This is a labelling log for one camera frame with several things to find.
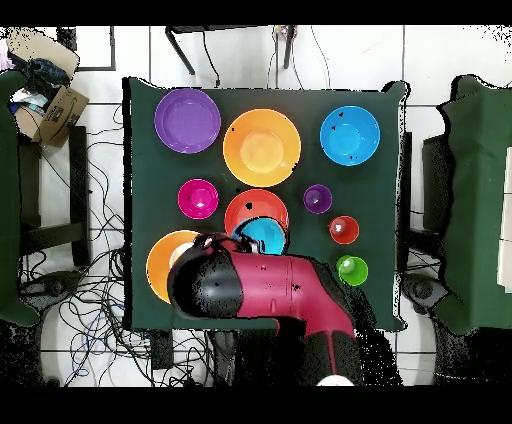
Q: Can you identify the red-orange bowl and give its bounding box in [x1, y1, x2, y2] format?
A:
[223, 188, 290, 242]

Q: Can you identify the green cup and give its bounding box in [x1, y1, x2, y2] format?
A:
[335, 254, 369, 288]

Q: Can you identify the purple cup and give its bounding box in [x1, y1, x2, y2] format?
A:
[302, 183, 334, 215]

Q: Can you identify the orange cup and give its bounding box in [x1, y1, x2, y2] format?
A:
[328, 215, 360, 246]

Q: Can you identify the beige cardboard sheet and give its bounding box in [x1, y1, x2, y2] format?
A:
[5, 26, 81, 78]

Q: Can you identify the large blue bowl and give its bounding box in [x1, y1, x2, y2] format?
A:
[319, 104, 382, 167]

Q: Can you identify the black metal stand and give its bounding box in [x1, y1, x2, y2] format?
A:
[164, 25, 300, 78]

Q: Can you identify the green cloth side table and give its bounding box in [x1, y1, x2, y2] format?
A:
[435, 74, 512, 336]
[0, 70, 42, 328]

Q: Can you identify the black pedestal leg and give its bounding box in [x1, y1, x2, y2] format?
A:
[400, 272, 450, 316]
[18, 270, 84, 310]

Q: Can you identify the dark green tablecloth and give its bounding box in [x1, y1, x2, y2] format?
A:
[122, 76, 408, 332]

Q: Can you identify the blue cable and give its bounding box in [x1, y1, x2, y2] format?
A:
[68, 303, 126, 378]

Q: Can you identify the large orange bowl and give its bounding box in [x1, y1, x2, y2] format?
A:
[222, 108, 302, 188]
[145, 229, 202, 304]

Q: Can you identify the black power strip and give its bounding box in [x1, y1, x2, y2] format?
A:
[150, 330, 174, 372]

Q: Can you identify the pink bowl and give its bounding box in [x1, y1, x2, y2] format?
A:
[177, 178, 220, 221]

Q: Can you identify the purple bowl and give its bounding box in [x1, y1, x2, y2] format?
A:
[154, 87, 222, 155]

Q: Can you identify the small blue bowl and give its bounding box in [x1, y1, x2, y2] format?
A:
[230, 216, 288, 256]

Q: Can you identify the tangle of black cables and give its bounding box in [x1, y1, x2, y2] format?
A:
[18, 102, 217, 388]

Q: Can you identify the black rectangular frame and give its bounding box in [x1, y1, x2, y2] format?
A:
[55, 25, 118, 73]

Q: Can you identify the brown cardboard box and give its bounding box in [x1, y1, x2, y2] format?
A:
[13, 85, 90, 150]

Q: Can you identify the black stool frame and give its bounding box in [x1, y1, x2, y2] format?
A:
[17, 125, 93, 268]

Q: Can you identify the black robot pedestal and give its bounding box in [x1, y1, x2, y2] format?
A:
[207, 319, 309, 387]

